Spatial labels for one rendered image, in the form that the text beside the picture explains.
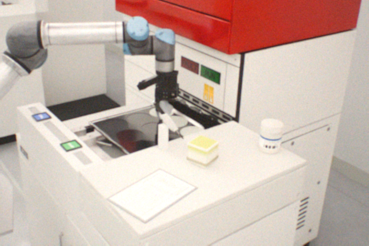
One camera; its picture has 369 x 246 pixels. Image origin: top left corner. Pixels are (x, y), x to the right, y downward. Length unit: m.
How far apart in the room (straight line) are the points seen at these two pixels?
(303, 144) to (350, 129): 1.17
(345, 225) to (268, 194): 1.53
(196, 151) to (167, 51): 0.46
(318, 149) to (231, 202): 0.99
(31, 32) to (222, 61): 0.67
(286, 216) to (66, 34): 0.94
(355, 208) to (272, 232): 1.58
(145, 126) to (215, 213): 0.61
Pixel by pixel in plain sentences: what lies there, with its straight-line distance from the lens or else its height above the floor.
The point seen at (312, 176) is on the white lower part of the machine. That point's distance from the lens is 2.28.
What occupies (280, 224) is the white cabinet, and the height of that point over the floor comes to 0.75.
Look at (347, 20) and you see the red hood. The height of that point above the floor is 1.27.
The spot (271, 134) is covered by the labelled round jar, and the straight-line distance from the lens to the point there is 1.45.
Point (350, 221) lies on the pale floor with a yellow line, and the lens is 2.94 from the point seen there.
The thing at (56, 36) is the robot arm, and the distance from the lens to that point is 1.56.
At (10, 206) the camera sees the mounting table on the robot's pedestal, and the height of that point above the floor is 0.82.
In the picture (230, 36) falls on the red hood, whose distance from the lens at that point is 1.55.
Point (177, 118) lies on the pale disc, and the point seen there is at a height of 0.90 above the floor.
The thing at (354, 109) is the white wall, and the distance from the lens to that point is 3.18.
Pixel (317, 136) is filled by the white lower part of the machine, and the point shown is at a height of 0.74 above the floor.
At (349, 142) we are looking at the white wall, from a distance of 3.27.
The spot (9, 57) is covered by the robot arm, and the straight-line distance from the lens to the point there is 1.68.
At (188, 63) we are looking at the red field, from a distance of 1.83.
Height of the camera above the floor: 1.69
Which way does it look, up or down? 24 degrees down
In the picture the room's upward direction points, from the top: 2 degrees clockwise
